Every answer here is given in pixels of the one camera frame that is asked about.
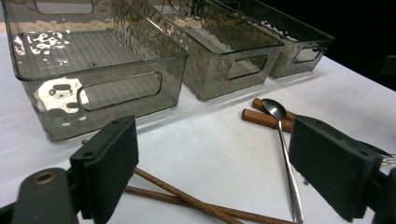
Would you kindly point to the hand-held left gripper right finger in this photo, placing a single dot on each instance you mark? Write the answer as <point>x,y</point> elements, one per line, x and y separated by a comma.
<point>333,168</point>

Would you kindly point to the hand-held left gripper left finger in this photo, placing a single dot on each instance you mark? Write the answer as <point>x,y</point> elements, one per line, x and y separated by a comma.
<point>106,168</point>

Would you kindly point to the brown wooden chopstick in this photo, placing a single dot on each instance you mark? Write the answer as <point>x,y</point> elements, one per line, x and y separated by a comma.
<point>155,195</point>
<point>174,191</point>

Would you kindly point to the smoky clear plastic bin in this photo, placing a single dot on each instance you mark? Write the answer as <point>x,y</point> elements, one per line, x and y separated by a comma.
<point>286,63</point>
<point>46,119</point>
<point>205,76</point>

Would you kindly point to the steel spoon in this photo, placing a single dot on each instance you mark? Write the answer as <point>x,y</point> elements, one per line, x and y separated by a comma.
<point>274,109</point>

